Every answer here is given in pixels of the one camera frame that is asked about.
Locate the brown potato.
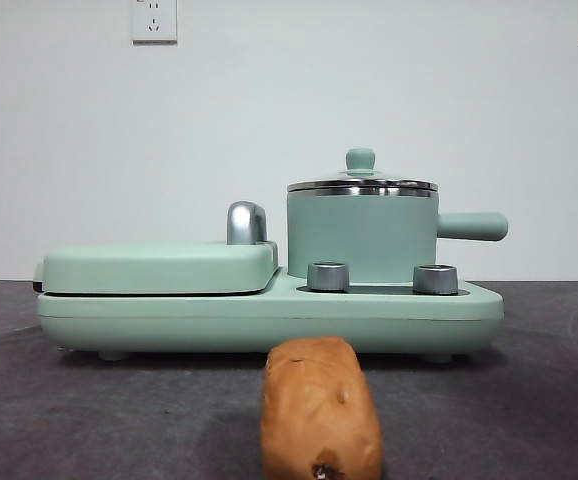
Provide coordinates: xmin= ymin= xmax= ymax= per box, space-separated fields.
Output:
xmin=260 ymin=335 xmax=385 ymax=480

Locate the silver griddle cover handle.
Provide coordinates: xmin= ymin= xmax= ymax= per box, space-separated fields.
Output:
xmin=226 ymin=200 xmax=271 ymax=247

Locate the glass pot lid green knob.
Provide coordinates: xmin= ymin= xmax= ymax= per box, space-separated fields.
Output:
xmin=287 ymin=147 xmax=440 ymax=191

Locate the mint green saucepan with handle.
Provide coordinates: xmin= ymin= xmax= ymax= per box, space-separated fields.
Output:
xmin=286 ymin=182 xmax=509 ymax=281

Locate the white wall socket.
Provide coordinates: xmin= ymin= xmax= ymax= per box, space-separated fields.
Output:
xmin=131 ymin=0 xmax=179 ymax=45

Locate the silver control knob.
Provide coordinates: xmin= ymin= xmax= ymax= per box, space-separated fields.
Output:
xmin=306 ymin=260 xmax=351 ymax=292
xmin=412 ymin=263 xmax=459 ymax=295

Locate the mint green breakfast machine base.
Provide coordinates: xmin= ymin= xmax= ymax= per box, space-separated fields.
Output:
xmin=36 ymin=264 xmax=505 ymax=362

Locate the mint green griddle cover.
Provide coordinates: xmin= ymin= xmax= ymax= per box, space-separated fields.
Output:
xmin=33 ymin=238 xmax=280 ymax=295

